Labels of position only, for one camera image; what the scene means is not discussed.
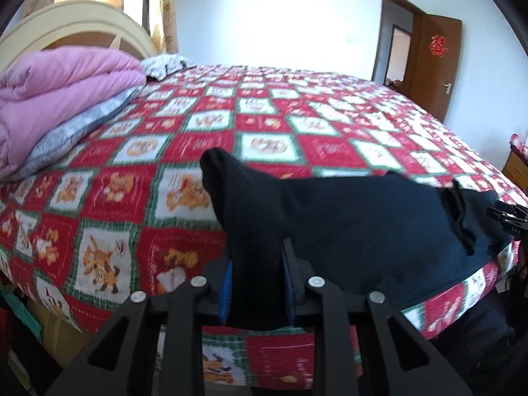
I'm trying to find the brown door frame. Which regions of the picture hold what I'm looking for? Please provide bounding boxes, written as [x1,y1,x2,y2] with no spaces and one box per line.
[371,0,423,91]

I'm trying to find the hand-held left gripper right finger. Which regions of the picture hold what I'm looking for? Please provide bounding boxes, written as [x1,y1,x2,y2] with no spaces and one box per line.
[281,237,473,396]

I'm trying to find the patterned white pillow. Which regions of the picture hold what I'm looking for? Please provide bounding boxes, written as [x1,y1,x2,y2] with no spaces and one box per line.
[140,53,198,81]

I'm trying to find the folded grey blanket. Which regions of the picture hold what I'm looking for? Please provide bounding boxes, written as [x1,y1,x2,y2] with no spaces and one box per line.
[4,86,139,182]

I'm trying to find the red printed bed sheet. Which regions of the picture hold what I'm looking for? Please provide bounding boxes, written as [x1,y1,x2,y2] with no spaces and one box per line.
[0,64,528,392]

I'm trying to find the wooden cabinet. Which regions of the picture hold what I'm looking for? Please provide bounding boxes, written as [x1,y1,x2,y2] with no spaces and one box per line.
[501,148,528,194]

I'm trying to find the black pants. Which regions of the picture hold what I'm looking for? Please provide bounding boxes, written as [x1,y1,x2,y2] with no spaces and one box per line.
[200,148,514,331]

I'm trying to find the narrow yellow curtain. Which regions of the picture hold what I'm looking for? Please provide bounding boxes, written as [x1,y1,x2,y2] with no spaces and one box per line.
[150,0,179,54]

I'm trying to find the red paper door decoration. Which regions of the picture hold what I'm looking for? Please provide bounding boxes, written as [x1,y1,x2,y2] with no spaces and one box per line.
[429,35,449,57]

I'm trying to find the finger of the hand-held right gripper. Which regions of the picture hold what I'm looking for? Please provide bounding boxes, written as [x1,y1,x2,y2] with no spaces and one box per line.
[487,201,528,225]

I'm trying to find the teal object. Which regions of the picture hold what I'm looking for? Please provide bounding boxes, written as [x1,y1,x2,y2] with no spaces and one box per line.
[0,286,44,341]

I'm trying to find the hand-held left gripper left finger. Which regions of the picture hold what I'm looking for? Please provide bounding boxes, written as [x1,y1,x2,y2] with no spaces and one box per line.
[43,256,236,396]

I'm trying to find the window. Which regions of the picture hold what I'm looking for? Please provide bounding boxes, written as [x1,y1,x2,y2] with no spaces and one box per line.
[124,0,154,36]

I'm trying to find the person's leg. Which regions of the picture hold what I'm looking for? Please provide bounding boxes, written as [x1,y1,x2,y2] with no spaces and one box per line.
[408,284,520,396]

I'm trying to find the cream wooden bed headboard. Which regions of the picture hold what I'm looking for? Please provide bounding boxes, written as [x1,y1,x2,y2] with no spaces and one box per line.
[0,0,159,62]

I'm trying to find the folded pink quilt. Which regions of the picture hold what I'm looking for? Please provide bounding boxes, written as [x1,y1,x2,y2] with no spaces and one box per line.
[0,47,147,182]

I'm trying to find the brown wooden door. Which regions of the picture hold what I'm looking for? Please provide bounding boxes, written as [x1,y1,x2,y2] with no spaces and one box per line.
[402,13,463,122]

